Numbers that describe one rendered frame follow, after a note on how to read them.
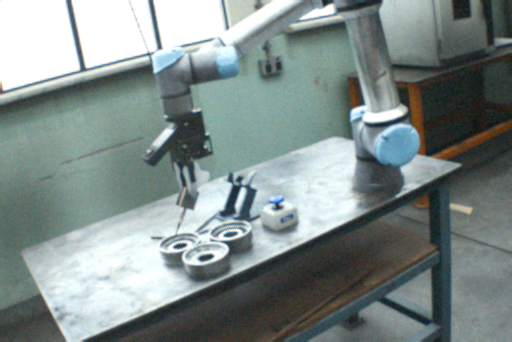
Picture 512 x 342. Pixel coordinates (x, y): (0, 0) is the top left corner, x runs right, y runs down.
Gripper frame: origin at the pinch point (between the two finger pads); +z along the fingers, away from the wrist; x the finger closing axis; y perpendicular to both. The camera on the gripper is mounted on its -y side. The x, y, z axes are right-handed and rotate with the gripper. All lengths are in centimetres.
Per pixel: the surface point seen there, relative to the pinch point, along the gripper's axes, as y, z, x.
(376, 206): 40.7, 13.3, -23.0
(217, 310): 3.1, 38.3, 5.3
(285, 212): 19.1, 9.2, -12.5
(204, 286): -10.7, 13.3, -20.5
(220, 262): -5.1, 10.1, -19.5
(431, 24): 208, -12, 79
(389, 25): 210, -12, 113
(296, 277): 29.3, 38.4, 1.6
